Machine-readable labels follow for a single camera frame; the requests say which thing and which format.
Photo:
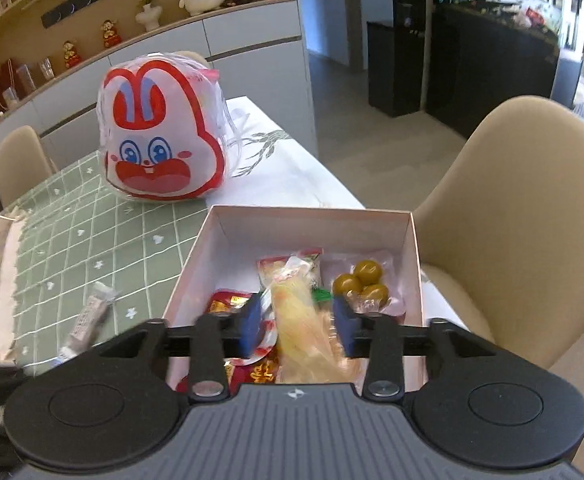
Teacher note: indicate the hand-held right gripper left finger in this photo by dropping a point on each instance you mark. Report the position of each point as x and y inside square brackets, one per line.
[249, 327]

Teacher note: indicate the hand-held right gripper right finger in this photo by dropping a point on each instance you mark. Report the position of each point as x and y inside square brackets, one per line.
[344, 325]

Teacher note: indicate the red and white snack packet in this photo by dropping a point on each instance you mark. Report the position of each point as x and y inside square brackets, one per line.
[267, 340]

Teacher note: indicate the small red sachet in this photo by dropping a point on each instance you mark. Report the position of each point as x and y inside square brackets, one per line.
[224, 304]

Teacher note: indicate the yellow snack stick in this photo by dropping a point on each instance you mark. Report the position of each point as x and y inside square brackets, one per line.
[302, 330]

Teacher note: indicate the dark red snack packet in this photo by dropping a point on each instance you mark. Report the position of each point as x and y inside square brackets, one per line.
[259, 372]

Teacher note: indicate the green olives vacuum packet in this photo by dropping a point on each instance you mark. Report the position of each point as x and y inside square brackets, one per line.
[367, 270]

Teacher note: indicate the red and green snack packet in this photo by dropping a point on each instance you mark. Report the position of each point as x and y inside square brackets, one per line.
[269, 265]

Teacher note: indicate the pink cardboard box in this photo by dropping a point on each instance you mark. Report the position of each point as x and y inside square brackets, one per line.
[302, 225]

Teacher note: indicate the small stick snack packet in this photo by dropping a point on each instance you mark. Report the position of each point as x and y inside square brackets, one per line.
[89, 317]

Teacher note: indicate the green checked tablecloth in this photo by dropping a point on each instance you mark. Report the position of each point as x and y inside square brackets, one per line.
[122, 240]

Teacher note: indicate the white leaf print tablecloth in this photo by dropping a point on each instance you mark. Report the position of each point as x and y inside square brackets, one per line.
[282, 170]

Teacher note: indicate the rabbit face snack bag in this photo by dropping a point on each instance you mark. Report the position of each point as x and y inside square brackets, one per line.
[157, 160]

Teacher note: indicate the cream dining chair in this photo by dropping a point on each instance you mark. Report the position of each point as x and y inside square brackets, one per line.
[522, 185]
[19, 160]
[192, 56]

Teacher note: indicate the white sideboard cabinet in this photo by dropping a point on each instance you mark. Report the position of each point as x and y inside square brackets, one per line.
[252, 45]

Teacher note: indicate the black counter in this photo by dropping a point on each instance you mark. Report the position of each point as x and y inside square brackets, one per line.
[492, 70]

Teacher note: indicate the red gold figurine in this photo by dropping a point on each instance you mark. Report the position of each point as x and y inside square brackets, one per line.
[71, 54]
[111, 34]

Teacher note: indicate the white vase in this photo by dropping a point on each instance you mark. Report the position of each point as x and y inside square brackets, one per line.
[148, 17]

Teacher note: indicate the wooden wall shelf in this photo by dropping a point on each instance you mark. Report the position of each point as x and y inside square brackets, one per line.
[122, 0]

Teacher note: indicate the black hook rail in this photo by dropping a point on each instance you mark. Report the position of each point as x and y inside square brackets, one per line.
[87, 0]

